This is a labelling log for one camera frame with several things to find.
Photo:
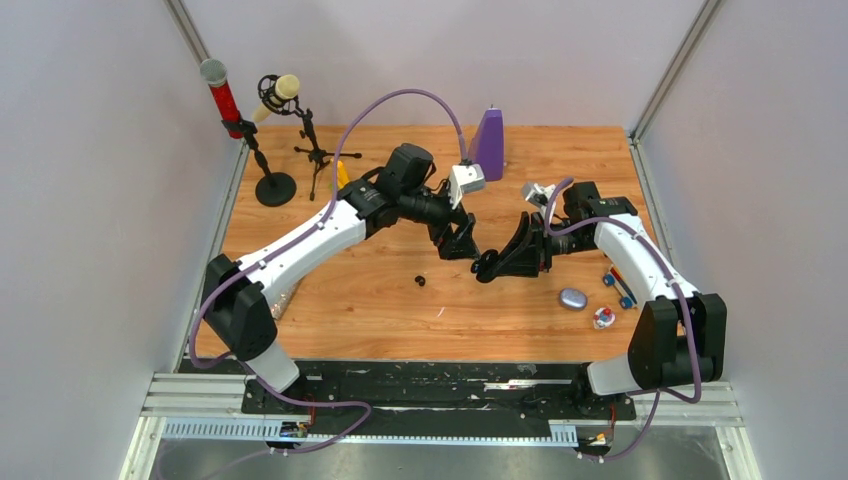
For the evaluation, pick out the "beige condenser microphone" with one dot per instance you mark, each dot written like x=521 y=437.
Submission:
x=278 y=95

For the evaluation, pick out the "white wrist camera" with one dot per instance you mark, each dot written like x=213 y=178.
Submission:
x=537 y=195
x=464 y=179

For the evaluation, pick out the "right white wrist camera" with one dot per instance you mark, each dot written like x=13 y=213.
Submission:
x=537 y=195

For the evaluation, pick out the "silver glitter microphone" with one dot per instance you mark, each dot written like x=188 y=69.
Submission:
x=281 y=303

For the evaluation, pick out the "lavender oval charging case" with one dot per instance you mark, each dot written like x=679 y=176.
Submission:
x=573 y=299

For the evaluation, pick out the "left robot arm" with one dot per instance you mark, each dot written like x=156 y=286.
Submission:
x=239 y=295

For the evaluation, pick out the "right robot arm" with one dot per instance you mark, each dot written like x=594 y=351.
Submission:
x=678 y=342

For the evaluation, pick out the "aluminium frame rail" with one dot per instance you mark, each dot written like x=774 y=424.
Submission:
x=195 y=395

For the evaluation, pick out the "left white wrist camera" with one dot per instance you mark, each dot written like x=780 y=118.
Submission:
x=464 y=179

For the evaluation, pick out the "yellow green toy block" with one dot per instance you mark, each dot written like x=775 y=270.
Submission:
x=342 y=177

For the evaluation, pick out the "black earbud charging case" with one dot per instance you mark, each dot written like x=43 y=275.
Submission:
x=485 y=268

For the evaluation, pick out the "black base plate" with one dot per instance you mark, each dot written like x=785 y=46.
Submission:
x=444 y=399

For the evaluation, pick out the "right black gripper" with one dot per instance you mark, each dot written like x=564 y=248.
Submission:
x=520 y=256

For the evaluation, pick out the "purple metronome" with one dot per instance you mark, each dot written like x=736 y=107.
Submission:
x=487 y=148

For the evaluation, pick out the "black round-base mic stand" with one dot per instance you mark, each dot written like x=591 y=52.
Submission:
x=274 y=188

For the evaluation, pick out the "small red white toy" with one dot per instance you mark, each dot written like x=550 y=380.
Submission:
x=603 y=318

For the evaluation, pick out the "colourful toy truck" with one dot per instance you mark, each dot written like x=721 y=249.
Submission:
x=619 y=288

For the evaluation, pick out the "red microphone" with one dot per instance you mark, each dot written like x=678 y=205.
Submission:
x=214 y=73

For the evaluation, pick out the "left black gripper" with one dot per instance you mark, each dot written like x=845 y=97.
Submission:
x=461 y=247

